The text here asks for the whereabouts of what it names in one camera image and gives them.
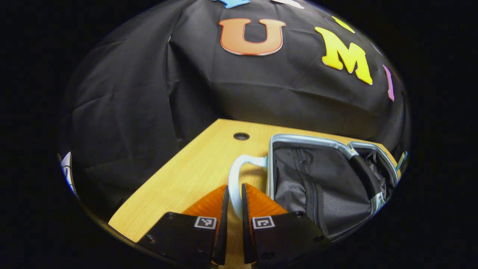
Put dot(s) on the black backdrop cloth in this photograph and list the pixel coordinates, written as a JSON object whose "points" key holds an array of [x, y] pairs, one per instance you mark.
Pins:
{"points": [[149, 93]]}

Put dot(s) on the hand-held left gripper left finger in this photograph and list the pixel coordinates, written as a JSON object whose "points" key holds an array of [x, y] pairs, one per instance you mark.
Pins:
{"points": [[225, 224]]}

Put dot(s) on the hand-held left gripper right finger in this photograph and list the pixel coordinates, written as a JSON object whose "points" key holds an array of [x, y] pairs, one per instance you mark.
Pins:
{"points": [[244, 231]]}

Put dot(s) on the slim light blue skincare tube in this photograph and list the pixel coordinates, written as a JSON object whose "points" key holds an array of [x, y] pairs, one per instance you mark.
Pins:
{"points": [[402, 160]]}

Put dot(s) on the white quilted suitcase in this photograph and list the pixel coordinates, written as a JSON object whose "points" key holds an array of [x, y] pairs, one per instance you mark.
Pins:
{"points": [[328, 179]]}

